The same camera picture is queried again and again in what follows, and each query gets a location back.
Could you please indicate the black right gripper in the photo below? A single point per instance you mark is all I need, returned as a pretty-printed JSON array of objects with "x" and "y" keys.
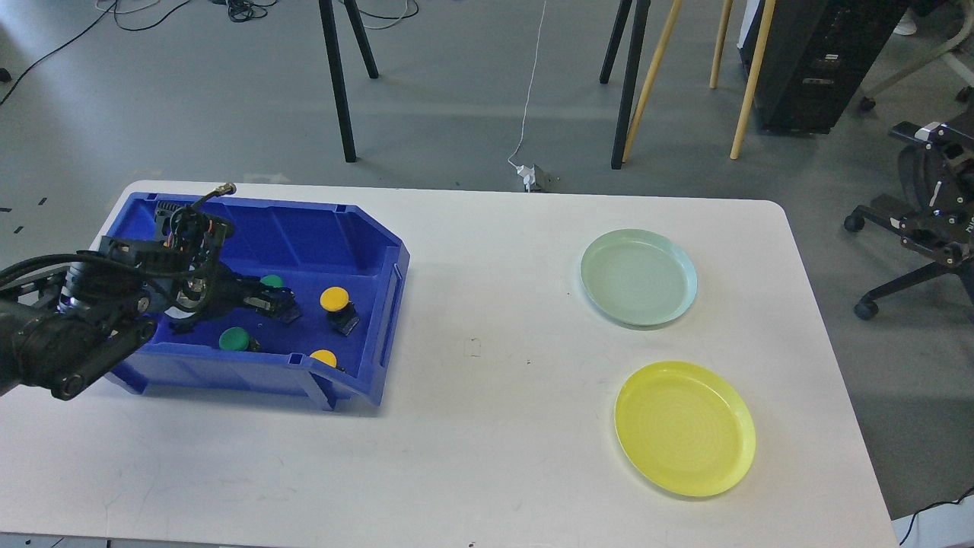
[{"x": 939, "y": 172}]

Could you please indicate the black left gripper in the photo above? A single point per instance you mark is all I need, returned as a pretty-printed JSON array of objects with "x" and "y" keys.
[{"x": 180, "y": 266}]

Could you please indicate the green push button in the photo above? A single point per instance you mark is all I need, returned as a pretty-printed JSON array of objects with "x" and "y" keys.
[{"x": 272, "y": 281}]

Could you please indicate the yellow push button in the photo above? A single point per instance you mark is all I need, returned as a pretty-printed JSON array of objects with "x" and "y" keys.
[{"x": 341, "y": 314}]

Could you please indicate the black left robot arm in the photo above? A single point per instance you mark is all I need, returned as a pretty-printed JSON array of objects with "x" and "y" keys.
[{"x": 68, "y": 319}]

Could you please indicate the green button front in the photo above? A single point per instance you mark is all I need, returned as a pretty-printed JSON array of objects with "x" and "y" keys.
[{"x": 237, "y": 339}]

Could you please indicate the yellow button front edge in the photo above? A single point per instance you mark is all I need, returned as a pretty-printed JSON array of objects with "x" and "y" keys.
[{"x": 327, "y": 357}]

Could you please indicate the light green plate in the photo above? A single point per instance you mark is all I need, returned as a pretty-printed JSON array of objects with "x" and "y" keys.
[{"x": 638, "y": 278}]

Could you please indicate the yellow plate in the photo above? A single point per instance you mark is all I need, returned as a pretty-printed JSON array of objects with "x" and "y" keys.
[{"x": 685, "y": 429}]

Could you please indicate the blue plastic storage bin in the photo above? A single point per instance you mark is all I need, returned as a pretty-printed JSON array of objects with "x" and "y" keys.
[{"x": 312, "y": 246}]

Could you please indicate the black computer tower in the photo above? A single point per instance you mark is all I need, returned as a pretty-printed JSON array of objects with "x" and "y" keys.
[{"x": 817, "y": 55}]

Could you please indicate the white power adapter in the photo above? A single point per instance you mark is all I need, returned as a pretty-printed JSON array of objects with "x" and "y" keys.
[{"x": 535, "y": 179}]

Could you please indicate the black tripod right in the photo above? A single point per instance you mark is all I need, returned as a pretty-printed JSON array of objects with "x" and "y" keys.
[{"x": 632, "y": 15}]

